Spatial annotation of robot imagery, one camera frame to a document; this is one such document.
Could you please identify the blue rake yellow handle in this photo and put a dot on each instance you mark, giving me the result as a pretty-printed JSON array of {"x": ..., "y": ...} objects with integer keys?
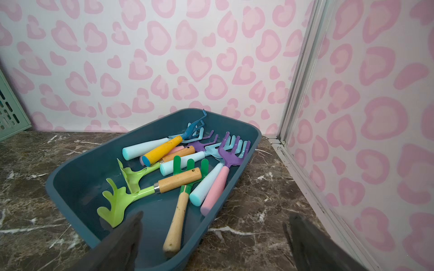
[{"x": 162, "y": 150}]

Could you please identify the green file organizer crate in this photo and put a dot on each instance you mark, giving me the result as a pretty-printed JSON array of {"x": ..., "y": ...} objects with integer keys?
[{"x": 13, "y": 117}]

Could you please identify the dark green rake wooden handle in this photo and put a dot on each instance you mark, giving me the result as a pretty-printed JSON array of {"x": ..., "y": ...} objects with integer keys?
[{"x": 172, "y": 244}]

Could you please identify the light blue rake mint handle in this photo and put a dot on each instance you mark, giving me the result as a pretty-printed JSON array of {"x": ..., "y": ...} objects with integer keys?
[{"x": 199, "y": 194}]

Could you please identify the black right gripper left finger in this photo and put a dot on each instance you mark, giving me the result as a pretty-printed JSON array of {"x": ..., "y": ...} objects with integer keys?
[{"x": 117, "y": 252}]

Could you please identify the lime rake orange handle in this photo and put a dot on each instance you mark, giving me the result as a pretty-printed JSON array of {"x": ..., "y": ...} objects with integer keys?
[{"x": 132, "y": 178}]

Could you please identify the dark teal storage box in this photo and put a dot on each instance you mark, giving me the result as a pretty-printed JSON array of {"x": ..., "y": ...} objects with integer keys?
[{"x": 76, "y": 188}]

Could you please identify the teal rake mint handle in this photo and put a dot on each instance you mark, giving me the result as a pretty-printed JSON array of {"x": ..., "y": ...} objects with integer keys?
[{"x": 140, "y": 149}]

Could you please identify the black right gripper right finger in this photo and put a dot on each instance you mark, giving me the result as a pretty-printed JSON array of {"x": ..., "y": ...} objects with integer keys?
[{"x": 312, "y": 250}]

